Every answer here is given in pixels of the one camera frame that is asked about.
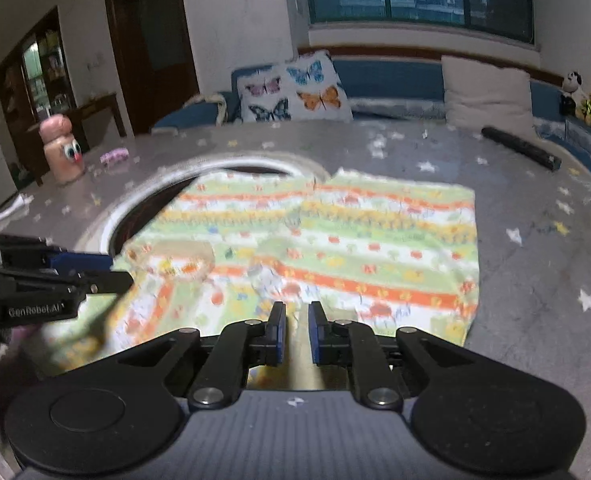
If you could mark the butterfly print pillow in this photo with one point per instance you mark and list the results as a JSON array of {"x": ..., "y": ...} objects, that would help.
[{"x": 295, "y": 90}]

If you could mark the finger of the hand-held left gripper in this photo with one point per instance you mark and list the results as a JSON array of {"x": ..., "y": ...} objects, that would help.
[
  {"x": 80, "y": 261},
  {"x": 102, "y": 281}
]

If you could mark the dark wooden display cabinet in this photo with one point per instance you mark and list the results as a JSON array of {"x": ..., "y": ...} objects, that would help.
[{"x": 35, "y": 75}]

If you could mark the plain beige pillow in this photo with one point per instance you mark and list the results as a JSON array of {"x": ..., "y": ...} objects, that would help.
[{"x": 485, "y": 92}]

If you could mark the black round induction cooktop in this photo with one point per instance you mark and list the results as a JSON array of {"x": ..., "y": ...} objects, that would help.
[{"x": 130, "y": 225}]

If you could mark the dark wooden door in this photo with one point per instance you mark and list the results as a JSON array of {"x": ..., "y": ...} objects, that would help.
[{"x": 150, "y": 45}]

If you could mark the dark wooden side table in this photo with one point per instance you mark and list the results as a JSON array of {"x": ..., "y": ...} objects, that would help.
[{"x": 97, "y": 110}]

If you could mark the pink cartoon face bottle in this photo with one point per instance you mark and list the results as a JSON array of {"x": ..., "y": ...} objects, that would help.
[{"x": 62, "y": 160}]

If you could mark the white paper sheet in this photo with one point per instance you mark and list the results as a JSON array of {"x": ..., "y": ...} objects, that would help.
[{"x": 10, "y": 210}]

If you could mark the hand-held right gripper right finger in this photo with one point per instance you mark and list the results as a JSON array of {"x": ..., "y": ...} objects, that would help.
[{"x": 318, "y": 332}]

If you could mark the blue sofa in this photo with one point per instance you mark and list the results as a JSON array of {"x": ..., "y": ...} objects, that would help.
[{"x": 390, "y": 80}]

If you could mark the panda plush toy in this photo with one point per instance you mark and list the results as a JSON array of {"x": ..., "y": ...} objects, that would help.
[{"x": 572, "y": 91}]

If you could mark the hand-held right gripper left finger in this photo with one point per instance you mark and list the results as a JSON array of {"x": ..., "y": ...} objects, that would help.
[{"x": 277, "y": 332}]

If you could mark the grey star print tablecloth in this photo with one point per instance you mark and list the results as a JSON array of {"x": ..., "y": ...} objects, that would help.
[{"x": 535, "y": 260}]

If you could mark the patterned green child's garment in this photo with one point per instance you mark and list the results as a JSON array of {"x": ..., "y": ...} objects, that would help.
[{"x": 375, "y": 240}]

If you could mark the black remote control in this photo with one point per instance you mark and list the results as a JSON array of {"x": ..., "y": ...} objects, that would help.
[{"x": 520, "y": 147}]

